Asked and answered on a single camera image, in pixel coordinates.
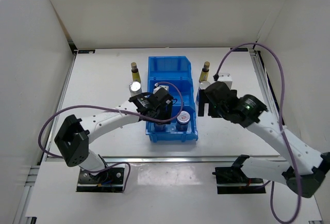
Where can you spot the yellow oil bottle left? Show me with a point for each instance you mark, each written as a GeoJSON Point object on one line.
{"type": "Point", "coordinates": [135, 73]}

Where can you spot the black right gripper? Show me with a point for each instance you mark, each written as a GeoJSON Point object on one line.
{"type": "Point", "coordinates": [204, 99]}

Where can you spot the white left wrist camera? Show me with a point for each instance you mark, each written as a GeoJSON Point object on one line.
{"type": "Point", "coordinates": [158, 87]}

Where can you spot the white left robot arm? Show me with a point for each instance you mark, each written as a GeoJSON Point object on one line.
{"type": "Point", "coordinates": [76, 134]}

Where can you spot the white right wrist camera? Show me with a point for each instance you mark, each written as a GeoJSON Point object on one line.
{"type": "Point", "coordinates": [225, 78]}

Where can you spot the yellow oil bottle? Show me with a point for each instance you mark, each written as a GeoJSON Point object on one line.
{"type": "Point", "coordinates": [135, 73]}
{"type": "Point", "coordinates": [204, 72]}

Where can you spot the white-lid spice jar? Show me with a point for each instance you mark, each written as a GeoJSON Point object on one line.
{"type": "Point", "coordinates": [160, 127]}
{"type": "Point", "coordinates": [182, 121]}

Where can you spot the left side aluminium rail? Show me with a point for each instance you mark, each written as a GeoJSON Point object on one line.
{"type": "Point", "coordinates": [44, 76]}

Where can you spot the silver-lid shaker blue label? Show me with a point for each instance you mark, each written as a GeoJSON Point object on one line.
{"type": "Point", "coordinates": [202, 86]}

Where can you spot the blue bin near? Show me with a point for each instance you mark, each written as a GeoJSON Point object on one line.
{"type": "Point", "coordinates": [172, 134]}

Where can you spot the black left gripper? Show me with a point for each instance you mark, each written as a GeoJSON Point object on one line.
{"type": "Point", "coordinates": [165, 115]}

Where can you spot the silver-lid shaker left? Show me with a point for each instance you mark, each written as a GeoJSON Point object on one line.
{"type": "Point", "coordinates": [135, 88]}

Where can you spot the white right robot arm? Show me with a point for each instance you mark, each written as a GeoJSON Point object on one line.
{"type": "Point", "coordinates": [304, 168]}

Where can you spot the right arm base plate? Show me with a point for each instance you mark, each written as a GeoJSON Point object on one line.
{"type": "Point", "coordinates": [230, 182]}

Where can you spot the aluminium table edge rail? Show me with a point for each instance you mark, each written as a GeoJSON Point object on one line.
{"type": "Point", "coordinates": [171, 159]}

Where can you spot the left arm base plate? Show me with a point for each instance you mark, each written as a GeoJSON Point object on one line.
{"type": "Point", "coordinates": [113, 180]}

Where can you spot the yellow oil bottle right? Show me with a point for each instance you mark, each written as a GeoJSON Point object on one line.
{"type": "Point", "coordinates": [204, 72]}

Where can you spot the right side aluminium rail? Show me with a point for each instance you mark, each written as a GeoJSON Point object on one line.
{"type": "Point", "coordinates": [257, 84]}

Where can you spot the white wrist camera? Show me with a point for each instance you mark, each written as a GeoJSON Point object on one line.
{"type": "Point", "coordinates": [225, 78]}
{"type": "Point", "coordinates": [158, 87]}

